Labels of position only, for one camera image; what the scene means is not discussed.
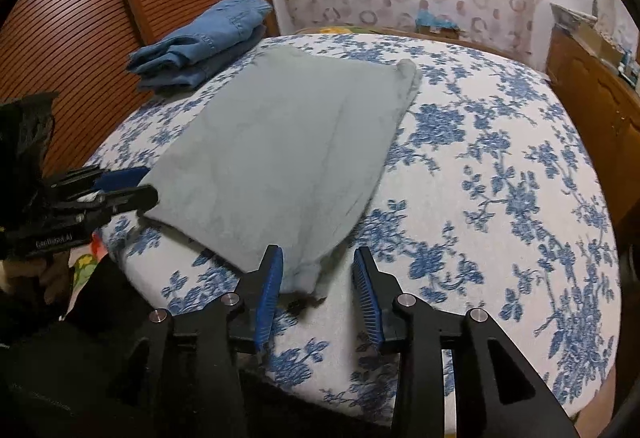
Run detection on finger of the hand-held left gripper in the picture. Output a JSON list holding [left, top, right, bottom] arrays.
[[75, 184, 161, 221], [92, 166, 152, 193]]

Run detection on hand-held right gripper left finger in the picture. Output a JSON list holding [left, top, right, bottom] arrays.
[[107, 245, 286, 438]]

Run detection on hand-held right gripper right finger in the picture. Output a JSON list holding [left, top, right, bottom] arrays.
[[352, 247, 581, 438]]

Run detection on grey pants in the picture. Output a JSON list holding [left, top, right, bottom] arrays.
[[136, 45, 423, 305]]

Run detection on person's left hand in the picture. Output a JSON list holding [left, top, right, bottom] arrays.
[[39, 255, 73, 306]]

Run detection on folded blue jeans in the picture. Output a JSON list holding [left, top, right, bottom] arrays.
[[125, 0, 274, 94]]

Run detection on blue floral bed sheet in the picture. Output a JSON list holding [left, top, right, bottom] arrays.
[[82, 33, 623, 424]]

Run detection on cardboard box with blue cloth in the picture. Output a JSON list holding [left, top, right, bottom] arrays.
[[414, 9, 466, 40]]

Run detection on wooden cabinet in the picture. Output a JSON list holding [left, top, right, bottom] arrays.
[[545, 25, 640, 239]]

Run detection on open cardboard box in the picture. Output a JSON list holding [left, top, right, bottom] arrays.
[[575, 24, 626, 66]]

